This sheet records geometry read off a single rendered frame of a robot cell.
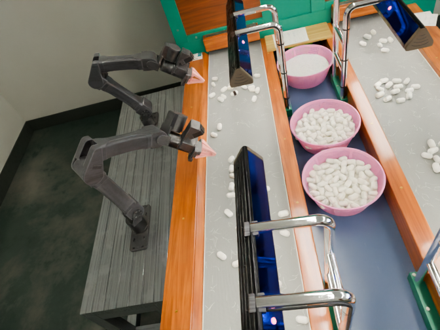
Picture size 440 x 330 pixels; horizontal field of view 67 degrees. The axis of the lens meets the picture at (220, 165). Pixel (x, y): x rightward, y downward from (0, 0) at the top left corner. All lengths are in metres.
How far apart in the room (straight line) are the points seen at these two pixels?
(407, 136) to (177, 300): 0.97
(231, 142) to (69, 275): 1.42
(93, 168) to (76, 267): 1.36
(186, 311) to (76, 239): 1.53
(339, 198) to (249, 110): 0.59
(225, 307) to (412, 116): 0.97
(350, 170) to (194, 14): 1.15
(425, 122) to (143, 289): 1.18
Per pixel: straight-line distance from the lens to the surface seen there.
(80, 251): 2.39
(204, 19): 1.92
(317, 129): 1.39
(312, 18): 1.97
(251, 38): 1.89
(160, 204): 1.39
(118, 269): 1.32
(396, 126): 1.41
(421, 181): 1.25
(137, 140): 1.11
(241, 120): 1.48
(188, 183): 1.28
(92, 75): 1.55
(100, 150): 1.03
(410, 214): 1.14
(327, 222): 0.70
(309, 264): 1.03
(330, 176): 1.22
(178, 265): 1.11
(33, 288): 2.47
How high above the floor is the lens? 1.71
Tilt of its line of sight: 47 degrees down
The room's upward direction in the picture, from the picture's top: 21 degrees counter-clockwise
